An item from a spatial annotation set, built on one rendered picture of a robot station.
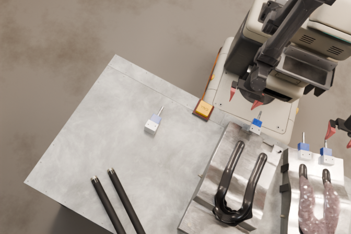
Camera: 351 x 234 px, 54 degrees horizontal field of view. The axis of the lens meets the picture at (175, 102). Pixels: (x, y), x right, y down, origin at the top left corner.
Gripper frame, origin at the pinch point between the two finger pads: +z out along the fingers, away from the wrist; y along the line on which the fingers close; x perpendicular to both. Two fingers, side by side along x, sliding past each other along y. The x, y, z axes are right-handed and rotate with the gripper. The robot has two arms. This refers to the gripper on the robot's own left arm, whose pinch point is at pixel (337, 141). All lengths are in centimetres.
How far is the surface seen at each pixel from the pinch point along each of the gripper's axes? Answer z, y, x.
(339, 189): 17.8, 10.9, -7.0
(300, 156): 13.5, -9.0, -1.1
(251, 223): 25, -25, -36
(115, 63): 15, -102, 14
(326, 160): 12.2, 2.7, 1.3
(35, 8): 59, -195, 104
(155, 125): 21, -73, -9
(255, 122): 12.8, -31.0, 9.1
